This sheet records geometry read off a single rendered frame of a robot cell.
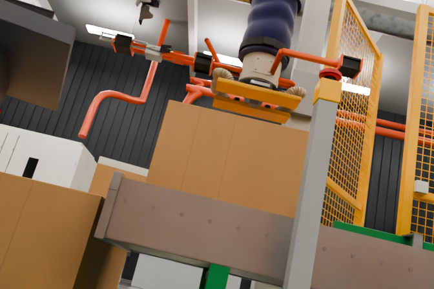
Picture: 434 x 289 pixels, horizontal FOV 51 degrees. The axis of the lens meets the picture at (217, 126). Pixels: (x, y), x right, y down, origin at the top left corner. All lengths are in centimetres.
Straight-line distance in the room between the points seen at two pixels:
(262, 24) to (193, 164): 71
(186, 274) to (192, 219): 763
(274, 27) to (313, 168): 83
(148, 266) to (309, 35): 667
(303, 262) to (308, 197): 18
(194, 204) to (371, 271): 58
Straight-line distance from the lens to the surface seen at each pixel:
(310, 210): 129
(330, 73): 143
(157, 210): 143
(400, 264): 155
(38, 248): 164
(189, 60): 196
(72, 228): 162
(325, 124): 136
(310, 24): 328
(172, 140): 165
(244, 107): 197
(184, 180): 161
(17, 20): 95
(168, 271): 905
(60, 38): 93
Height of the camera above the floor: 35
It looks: 19 degrees up
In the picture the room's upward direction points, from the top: 14 degrees clockwise
